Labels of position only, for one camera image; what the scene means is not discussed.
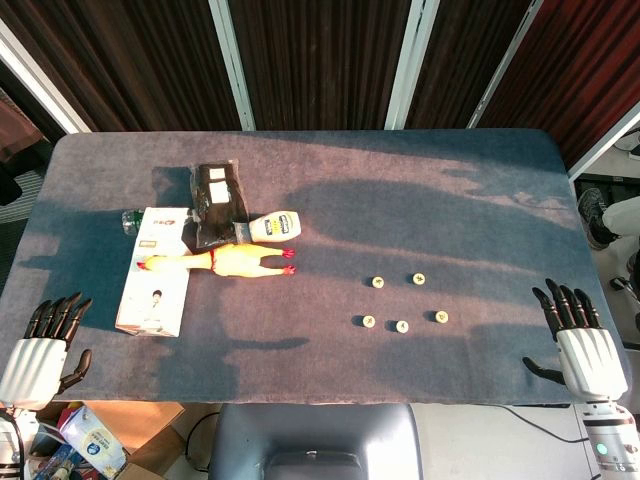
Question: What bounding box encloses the white aluminium partition post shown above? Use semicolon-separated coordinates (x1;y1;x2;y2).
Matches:
0;19;92;134
567;99;640;184
466;0;545;130
208;0;256;132
384;0;441;131

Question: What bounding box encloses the right black-white robot hand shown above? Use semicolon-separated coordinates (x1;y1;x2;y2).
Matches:
522;278;629;402

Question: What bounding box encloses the clear green-label water bottle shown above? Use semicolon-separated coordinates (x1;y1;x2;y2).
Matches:
121;208;147;236

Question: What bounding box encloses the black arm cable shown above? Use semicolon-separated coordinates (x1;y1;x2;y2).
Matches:
499;403;592;445

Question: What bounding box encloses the black plastic packet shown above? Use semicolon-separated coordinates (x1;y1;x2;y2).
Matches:
188;159;250;251

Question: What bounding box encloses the black floor cable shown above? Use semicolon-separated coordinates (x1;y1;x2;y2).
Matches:
185;412;221;472

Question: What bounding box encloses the left black-white robot hand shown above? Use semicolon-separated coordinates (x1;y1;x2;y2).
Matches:
0;292;94;411

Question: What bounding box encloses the yellow rubber chicken toy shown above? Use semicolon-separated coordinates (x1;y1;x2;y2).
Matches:
135;243;297;279

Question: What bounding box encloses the blue-grey table cloth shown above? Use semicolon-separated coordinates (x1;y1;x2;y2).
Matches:
0;129;632;406

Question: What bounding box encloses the brown cardboard box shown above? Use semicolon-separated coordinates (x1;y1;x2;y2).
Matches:
29;399;186;480

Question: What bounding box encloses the white-blue pouch bag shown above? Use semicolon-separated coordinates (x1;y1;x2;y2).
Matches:
57;404;129;479

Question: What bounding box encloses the black chair caster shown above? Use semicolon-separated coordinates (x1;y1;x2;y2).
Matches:
609;274;640;304

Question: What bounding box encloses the white mayonnaise squeeze bottle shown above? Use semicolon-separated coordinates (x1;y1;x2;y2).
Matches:
233;210;303;245

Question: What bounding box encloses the blue snack packet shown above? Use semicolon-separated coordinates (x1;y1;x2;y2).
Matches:
34;444;76;480

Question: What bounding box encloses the white trouser leg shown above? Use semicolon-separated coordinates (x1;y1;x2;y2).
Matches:
602;195;640;236

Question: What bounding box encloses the grey sneaker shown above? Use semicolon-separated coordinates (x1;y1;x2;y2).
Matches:
577;188;609;251

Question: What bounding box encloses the white booklet with photo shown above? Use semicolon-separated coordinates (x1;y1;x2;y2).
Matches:
114;206;194;339

